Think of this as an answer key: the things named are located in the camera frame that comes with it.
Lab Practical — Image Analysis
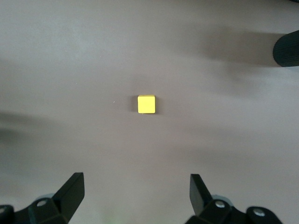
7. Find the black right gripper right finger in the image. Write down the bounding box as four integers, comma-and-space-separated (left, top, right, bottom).
184, 173, 284, 224

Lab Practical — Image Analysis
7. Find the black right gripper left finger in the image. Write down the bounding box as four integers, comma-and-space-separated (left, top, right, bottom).
0, 172, 85, 224

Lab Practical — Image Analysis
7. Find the yellow wooden cube block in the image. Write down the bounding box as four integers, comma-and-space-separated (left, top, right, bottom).
137, 94, 157, 115

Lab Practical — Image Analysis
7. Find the brown table cover mat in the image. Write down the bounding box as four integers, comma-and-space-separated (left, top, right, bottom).
0, 0, 299, 224

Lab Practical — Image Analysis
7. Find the black fabric covered cylinder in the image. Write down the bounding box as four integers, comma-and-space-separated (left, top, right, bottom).
272, 29, 299, 68

